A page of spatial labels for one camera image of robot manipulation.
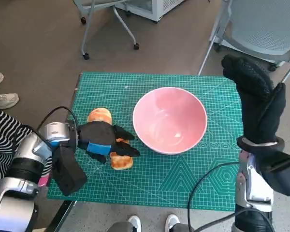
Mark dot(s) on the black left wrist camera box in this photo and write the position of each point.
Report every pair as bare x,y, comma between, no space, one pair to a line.
67,169

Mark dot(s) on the pink bowl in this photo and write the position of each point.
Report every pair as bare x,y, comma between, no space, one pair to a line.
169,120

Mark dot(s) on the white cabinet appliance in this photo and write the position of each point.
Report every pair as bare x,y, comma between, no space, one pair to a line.
157,9

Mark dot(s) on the grey mesh-back chair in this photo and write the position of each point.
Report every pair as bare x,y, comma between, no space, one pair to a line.
263,29

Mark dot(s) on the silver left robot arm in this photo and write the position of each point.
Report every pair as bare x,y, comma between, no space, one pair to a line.
26,149

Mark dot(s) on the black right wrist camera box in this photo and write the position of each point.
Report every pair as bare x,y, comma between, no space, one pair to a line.
282,174

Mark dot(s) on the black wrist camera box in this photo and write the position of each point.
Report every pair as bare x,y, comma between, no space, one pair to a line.
282,174
67,169

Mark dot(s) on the green cutting mat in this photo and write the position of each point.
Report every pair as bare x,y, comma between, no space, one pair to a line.
147,183

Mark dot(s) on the person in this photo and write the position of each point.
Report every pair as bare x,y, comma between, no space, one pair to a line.
4,135

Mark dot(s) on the round toy bread bun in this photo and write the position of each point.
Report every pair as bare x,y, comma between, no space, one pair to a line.
99,115

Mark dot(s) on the long striped toy bread loaf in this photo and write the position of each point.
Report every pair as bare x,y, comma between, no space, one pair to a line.
120,163

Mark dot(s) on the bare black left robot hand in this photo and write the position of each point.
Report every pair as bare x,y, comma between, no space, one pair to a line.
99,135

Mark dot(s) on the person's leg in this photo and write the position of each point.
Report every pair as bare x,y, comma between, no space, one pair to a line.
119,227
183,227

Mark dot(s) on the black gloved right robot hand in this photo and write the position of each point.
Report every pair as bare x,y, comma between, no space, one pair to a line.
258,108

